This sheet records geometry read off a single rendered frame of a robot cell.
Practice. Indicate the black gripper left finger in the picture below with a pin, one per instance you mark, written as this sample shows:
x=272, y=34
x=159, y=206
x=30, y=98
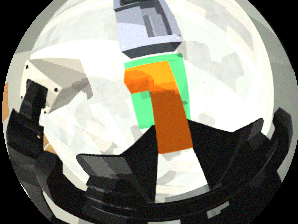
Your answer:
x=138, y=164

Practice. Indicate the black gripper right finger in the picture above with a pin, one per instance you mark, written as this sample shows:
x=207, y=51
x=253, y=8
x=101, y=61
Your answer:
x=216, y=149

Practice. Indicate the orange l-shaped part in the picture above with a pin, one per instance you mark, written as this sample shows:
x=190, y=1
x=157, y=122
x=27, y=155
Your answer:
x=169, y=114

